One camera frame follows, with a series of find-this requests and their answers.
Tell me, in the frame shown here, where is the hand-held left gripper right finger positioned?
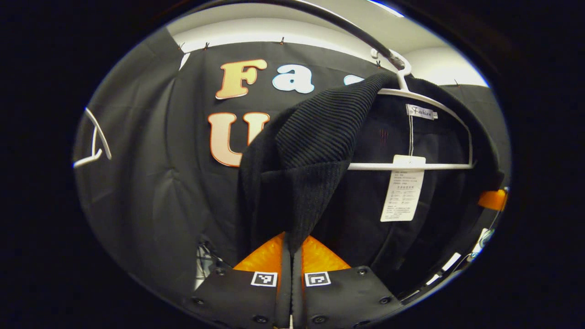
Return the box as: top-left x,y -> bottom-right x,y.
292,235 -> 404,329

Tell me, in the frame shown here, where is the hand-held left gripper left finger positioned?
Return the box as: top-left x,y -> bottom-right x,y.
192,233 -> 292,329

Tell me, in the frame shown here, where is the white clothes hanger with garment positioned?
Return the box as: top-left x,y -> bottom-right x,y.
347,48 -> 476,172

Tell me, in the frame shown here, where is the black knit garment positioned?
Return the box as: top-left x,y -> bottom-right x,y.
238,72 -> 506,297

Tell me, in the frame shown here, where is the empty white clothes hanger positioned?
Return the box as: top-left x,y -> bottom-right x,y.
73,107 -> 113,170

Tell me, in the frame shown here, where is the black backdrop cloth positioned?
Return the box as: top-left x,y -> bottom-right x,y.
73,27 -> 511,297

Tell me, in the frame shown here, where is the long ceiling light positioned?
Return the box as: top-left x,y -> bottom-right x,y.
366,0 -> 405,18

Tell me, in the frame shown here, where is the tangle of black cables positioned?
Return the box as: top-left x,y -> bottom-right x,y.
196,241 -> 225,289

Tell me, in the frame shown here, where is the black clothes rail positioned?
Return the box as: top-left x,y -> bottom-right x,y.
201,0 -> 405,69

